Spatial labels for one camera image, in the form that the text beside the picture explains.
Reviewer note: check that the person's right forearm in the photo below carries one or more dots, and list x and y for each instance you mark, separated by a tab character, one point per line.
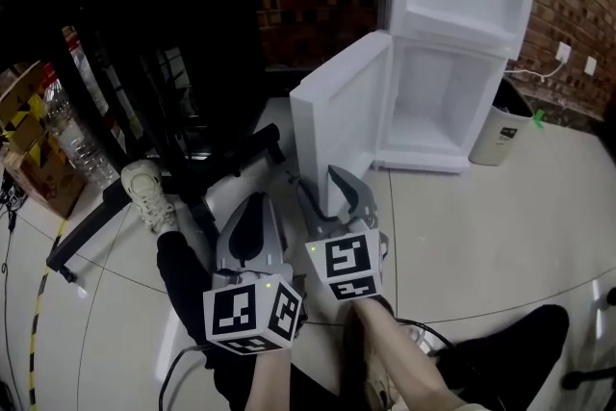
399	361

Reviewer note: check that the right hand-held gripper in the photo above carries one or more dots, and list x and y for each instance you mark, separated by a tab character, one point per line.
346	260

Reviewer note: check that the white wall plate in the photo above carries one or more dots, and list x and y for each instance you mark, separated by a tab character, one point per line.
590	65

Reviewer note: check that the green tape piece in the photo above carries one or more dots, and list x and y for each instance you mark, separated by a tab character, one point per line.
538	119

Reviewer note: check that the person's left forearm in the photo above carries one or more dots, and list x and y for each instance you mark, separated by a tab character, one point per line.
269	380

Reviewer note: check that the white water dispenser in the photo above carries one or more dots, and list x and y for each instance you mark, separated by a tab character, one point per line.
462	5

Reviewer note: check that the yellow black cardboard box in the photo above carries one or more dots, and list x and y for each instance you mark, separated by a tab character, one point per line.
29	144

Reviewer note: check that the beige trash bin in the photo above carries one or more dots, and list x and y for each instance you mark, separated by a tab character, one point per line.
500	135

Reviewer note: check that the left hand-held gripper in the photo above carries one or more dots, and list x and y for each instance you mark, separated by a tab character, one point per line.
240	308

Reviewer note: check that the yellow black striped tape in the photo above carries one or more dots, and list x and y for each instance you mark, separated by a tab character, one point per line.
34	327

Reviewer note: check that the white cabinet door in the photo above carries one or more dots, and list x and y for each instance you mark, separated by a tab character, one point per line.
337	110

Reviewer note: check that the clear plastic water bottle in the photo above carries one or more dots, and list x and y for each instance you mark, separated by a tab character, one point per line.
94	86
79	144

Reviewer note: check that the grey metal base plate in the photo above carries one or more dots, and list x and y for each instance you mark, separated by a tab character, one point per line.
260	178

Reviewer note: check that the black metal rack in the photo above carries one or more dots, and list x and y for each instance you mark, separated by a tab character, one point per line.
144	14

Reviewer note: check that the person's right leg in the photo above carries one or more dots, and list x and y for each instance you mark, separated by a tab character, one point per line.
510	356

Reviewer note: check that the white wall socket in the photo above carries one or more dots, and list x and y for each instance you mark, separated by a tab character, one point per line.
563	52

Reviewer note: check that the person's beige left shoe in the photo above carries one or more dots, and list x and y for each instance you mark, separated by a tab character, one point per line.
146	192

